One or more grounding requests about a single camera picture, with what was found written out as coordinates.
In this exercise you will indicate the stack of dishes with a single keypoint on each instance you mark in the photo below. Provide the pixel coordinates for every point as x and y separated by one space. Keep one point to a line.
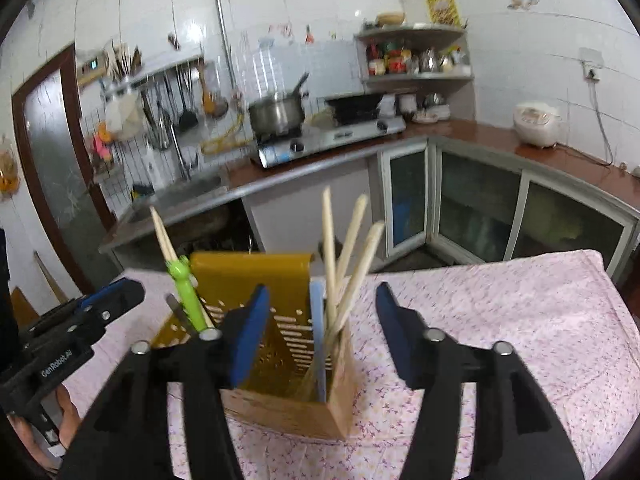
425 110

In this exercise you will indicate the wall power socket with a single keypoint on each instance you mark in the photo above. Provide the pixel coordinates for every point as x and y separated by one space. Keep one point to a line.
591 62

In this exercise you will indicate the wooden stick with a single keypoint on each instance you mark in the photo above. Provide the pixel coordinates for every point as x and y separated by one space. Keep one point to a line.
50 280

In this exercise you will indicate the black wok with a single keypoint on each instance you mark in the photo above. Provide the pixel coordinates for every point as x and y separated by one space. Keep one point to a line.
355 105

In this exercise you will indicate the clear plastic bottle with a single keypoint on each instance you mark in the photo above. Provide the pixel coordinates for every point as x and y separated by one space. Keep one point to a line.
265 67

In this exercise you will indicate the white rice cooker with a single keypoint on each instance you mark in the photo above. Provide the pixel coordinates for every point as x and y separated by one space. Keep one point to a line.
537 125

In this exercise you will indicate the kitchen counter cabinet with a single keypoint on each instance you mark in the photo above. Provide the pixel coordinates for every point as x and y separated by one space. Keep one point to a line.
475 210

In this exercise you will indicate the corner wall shelf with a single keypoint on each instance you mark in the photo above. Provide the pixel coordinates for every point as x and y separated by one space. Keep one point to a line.
415 77

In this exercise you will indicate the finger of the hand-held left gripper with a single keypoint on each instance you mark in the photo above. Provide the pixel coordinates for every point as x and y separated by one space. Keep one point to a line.
75 327
120 292

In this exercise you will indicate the white hanging cloth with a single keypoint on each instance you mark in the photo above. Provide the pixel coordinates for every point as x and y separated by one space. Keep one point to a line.
125 115

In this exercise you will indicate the steel gas stove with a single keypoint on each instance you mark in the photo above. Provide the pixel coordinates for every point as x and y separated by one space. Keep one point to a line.
340 137

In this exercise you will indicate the steel sink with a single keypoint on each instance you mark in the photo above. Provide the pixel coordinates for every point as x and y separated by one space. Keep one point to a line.
170 200

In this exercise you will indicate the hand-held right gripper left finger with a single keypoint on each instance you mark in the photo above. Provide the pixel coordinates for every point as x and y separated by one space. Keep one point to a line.
250 335

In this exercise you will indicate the dark framed glass door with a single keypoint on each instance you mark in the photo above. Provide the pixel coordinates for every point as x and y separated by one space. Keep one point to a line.
60 170

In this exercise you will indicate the yellow slotted utensil holder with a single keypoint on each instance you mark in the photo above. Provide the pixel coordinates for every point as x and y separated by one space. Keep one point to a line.
280 360

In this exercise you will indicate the steel cooking pot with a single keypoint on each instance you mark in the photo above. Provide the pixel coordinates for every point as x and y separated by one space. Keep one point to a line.
275 112

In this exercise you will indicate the cutlery cup on rack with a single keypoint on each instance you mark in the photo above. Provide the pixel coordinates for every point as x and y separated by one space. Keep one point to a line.
122 62

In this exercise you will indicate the white soap bottle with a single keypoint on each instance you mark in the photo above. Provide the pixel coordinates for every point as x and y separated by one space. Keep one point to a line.
152 167

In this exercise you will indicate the wooden box with display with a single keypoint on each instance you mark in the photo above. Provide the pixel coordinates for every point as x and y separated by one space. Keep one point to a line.
92 67

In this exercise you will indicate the pink floral tablecloth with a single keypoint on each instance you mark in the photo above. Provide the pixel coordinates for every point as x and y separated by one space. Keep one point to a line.
500 310

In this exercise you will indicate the row of hanging kitchen utensils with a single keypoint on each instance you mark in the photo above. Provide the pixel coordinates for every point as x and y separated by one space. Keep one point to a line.
170 105

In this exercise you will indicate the yellow wall poster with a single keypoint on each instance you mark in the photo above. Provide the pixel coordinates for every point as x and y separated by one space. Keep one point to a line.
444 7

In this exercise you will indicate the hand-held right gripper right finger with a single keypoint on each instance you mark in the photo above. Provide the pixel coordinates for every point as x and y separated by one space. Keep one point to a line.
395 330

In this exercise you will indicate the person's left hand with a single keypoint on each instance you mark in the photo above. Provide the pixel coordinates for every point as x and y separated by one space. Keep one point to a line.
70 415

